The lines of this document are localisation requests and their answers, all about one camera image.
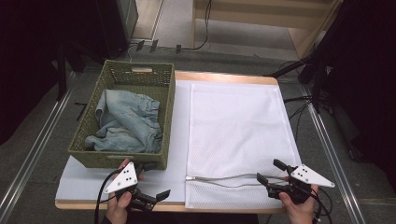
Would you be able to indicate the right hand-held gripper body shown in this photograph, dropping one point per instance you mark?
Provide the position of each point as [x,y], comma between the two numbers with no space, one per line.
[306,177]

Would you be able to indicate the black tripod stand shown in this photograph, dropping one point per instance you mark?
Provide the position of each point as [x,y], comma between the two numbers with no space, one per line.
[311,65]

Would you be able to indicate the person's left hand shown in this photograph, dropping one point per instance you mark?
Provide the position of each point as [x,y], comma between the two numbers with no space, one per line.
[117,208]

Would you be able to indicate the black cabinet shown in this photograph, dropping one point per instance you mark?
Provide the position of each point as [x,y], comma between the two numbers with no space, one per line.
[116,25]

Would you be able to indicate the green woven basket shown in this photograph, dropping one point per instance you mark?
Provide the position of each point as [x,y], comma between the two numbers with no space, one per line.
[130,161]

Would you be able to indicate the white mesh laundry bag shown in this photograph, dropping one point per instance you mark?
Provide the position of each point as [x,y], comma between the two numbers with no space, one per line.
[236,124]

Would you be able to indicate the person's right hand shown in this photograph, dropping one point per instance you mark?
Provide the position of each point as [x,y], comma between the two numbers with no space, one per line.
[299,211]

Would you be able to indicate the white table mat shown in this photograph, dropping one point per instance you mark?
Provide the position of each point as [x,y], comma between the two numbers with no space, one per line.
[179,149]

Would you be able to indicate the light blue denim garment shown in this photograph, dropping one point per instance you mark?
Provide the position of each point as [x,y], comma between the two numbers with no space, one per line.
[130,124]

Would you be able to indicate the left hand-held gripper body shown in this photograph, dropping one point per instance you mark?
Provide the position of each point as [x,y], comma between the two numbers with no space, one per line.
[126,179]

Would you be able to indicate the light wooden shelf unit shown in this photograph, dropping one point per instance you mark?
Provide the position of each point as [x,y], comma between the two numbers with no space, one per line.
[255,15]

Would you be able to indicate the metal floor rail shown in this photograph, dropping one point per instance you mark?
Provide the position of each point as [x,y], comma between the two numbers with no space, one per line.
[330,152]
[34,152]

